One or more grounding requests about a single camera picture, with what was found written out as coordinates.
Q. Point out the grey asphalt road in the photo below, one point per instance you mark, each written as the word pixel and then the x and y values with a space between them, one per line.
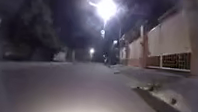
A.
pixel 74 87

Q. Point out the street lamp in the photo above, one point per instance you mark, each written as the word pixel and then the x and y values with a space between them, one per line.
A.
pixel 106 9

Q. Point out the dark trees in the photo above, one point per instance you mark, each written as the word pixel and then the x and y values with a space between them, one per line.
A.
pixel 32 27

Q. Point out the kerb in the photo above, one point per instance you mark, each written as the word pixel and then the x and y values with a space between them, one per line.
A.
pixel 157 106

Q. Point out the grey concrete pavement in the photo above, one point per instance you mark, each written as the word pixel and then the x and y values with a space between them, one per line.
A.
pixel 181 88

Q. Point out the pale wall with grille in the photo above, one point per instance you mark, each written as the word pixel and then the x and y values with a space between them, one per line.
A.
pixel 169 42

